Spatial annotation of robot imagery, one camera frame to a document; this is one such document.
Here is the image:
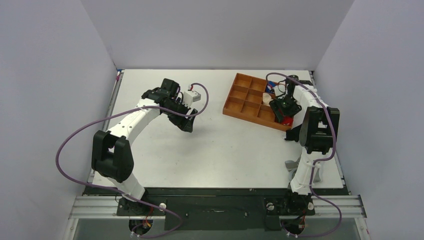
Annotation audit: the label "red underwear white trim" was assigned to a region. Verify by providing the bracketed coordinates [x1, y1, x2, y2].
[281, 116, 294, 127]

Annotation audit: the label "grey underwear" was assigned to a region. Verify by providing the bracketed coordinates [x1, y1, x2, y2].
[284, 157, 323, 184]

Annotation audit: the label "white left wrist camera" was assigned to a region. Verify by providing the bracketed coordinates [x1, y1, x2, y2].
[182, 90, 202, 107]

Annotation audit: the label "blue rolled underwear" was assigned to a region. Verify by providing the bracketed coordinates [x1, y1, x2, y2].
[265, 81, 278, 94]

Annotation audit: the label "black underwear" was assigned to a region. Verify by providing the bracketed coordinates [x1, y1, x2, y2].
[284, 126, 301, 142]

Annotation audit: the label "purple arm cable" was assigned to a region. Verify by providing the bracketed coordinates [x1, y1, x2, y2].
[265, 72, 343, 238]
[55, 82, 210, 239]

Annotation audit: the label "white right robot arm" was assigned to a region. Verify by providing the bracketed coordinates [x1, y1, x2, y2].
[269, 75, 340, 196]

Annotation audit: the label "wooden compartment tray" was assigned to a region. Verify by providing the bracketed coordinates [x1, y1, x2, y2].
[222, 73, 292, 132]

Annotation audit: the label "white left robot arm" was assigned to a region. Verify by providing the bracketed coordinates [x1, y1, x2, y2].
[91, 78, 202, 215]

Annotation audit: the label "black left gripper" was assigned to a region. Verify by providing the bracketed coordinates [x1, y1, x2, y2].
[163, 98, 197, 133]

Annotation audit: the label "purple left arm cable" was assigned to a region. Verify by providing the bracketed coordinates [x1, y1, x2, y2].
[55, 82, 210, 239]

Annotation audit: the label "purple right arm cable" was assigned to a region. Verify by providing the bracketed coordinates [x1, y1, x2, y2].
[265, 72, 343, 238]

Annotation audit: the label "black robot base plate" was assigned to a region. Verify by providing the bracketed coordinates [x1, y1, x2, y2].
[83, 187, 347, 235]

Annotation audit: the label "cream rolled underwear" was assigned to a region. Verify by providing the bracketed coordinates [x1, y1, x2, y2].
[262, 92, 274, 107]

